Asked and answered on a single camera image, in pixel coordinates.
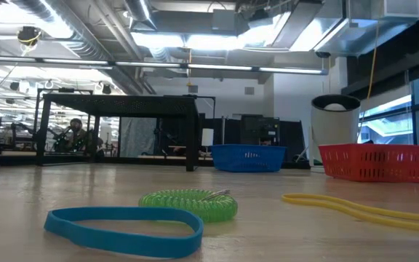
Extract yellow hanging cable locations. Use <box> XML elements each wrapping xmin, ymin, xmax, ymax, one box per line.
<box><xmin>366</xmin><ymin>20</ymin><xmax>381</xmax><ymax>101</ymax></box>

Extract long ceiling light bar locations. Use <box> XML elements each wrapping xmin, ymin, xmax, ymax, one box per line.
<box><xmin>0</xmin><ymin>55</ymin><xmax>330</xmax><ymax>76</ymax></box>

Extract green coil wristband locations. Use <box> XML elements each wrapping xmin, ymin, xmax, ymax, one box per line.
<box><xmin>137</xmin><ymin>188</ymin><xmax>239</xmax><ymax>224</ymax></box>

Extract black ceiling cable reel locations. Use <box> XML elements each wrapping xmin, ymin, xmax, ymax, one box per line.
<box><xmin>16</xmin><ymin>25</ymin><xmax>43</xmax><ymax>47</ymax></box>

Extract yellow rubber band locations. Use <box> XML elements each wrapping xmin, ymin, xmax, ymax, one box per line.
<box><xmin>281</xmin><ymin>192</ymin><xmax>419</xmax><ymax>235</ymax></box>

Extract white cylinder with black rim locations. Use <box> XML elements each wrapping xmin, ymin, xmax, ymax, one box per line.
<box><xmin>310</xmin><ymin>94</ymin><xmax>362</xmax><ymax>174</ymax></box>

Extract red plastic basket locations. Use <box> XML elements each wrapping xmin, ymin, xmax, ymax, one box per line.
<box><xmin>317</xmin><ymin>143</ymin><xmax>419</xmax><ymax>184</ymax></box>

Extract person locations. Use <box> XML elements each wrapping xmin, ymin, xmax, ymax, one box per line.
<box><xmin>55</xmin><ymin>118</ymin><xmax>97</xmax><ymax>154</ymax></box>

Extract ribbed silver air duct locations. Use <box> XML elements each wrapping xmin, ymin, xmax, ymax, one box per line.
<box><xmin>9</xmin><ymin>0</ymin><xmax>108</xmax><ymax>61</ymax></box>

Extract grey curtain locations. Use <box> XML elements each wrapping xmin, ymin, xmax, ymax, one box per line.
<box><xmin>119</xmin><ymin>116</ymin><xmax>159</xmax><ymax>159</ymax></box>

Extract black equipment cabinet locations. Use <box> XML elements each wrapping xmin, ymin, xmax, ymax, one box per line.
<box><xmin>239</xmin><ymin>114</ymin><xmax>282</xmax><ymax>146</ymax></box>

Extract white lamp shade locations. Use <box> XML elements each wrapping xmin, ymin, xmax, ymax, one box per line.
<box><xmin>201</xmin><ymin>127</ymin><xmax>215</xmax><ymax>148</ymax></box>

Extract blue plastic basket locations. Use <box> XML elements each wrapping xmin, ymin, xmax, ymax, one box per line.
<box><xmin>209</xmin><ymin>143</ymin><xmax>288</xmax><ymax>173</ymax></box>

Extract black aluminium table frame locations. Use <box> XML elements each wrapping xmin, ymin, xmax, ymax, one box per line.
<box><xmin>0</xmin><ymin>155</ymin><xmax>312</xmax><ymax>169</ymax></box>

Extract black partition panels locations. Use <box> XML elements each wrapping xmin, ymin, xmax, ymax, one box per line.
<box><xmin>280</xmin><ymin>119</ymin><xmax>307</xmax><ymax>163</ymax></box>

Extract black mesh shelf riser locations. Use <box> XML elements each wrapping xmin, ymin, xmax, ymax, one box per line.
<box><xmin>34</xmin><ymin>93</ymin><xmax>201</xmax><ymax>172</ymax></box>

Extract blue rubber band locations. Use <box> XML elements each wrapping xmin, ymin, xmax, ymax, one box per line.
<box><xmin>43</xmin><ymin>206</ymin><xmax>204</xmax><ymax>261</ymax></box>

